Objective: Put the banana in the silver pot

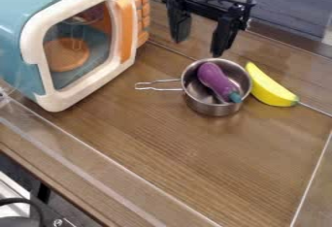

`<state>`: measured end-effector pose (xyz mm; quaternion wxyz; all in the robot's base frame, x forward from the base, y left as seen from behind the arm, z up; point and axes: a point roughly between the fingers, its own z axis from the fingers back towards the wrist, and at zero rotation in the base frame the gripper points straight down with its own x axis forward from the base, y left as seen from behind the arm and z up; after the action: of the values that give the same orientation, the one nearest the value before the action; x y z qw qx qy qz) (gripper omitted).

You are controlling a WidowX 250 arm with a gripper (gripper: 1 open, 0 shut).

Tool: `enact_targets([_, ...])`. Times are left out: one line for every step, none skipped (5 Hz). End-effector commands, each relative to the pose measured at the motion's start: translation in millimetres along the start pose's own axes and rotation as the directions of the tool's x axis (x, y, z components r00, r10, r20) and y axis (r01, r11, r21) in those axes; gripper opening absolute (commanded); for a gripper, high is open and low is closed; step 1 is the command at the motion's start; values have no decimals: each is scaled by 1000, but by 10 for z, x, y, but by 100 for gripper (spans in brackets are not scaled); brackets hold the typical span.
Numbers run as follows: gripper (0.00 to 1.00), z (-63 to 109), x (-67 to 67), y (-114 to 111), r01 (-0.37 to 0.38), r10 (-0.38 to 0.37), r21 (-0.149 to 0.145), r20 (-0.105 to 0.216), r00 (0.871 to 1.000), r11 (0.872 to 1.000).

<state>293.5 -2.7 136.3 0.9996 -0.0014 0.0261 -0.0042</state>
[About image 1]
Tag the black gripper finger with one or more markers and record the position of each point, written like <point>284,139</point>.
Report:
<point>225,31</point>
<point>179,20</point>

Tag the yellow toy banana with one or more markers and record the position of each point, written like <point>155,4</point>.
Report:
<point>268,90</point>

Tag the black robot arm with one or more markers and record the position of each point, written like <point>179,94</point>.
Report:
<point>230,14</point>

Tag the purple toy eggplant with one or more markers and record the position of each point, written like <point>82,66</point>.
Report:
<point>214,79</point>

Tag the blue toy microwave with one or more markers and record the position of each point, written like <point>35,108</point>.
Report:
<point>64,47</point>

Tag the silver pot with handle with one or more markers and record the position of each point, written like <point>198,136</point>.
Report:
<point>199,97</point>

